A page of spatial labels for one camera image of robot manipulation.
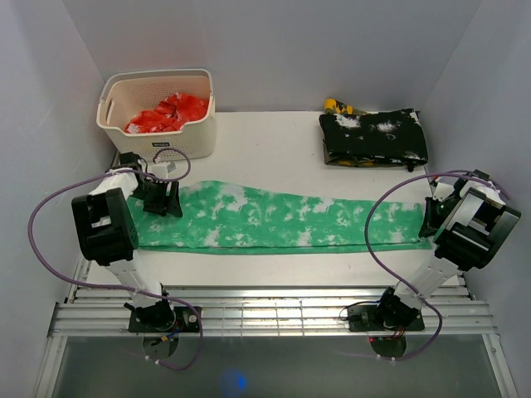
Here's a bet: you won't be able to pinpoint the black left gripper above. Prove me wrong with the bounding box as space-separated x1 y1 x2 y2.
129 178 182 216

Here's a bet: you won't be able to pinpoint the green white tie-dye trousers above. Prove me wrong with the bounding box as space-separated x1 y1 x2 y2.
128 181 431 255

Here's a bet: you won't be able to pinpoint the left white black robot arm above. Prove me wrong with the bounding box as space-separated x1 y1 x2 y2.
71 152 183 332

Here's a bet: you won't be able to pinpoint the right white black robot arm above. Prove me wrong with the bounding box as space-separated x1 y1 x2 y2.
373 170 521 329

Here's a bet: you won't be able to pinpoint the black white folded trousers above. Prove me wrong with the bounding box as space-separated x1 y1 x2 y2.
319 109 428 172

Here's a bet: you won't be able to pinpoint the yellow camouflage folded trousers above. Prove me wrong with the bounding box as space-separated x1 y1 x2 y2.
319 98 412 168

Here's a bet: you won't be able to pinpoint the red white garment in basket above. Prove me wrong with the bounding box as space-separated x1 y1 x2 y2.
124 93 209 134

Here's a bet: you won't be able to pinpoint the cream perforated plastic basket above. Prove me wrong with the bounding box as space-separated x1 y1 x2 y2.
96 69 216 159

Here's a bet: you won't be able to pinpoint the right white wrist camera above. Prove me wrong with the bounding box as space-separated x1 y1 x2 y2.
430 177 454 201

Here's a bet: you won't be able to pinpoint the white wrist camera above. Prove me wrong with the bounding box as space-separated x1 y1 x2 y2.
147 161 176 182
430 177 454 201

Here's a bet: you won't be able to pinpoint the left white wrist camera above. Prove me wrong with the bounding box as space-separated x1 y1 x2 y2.
147 161 176 182

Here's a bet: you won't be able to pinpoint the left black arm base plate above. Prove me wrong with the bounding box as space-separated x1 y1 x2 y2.
127 306 199 334

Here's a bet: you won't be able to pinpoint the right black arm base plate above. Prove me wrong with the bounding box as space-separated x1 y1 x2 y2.
347 303 425 332

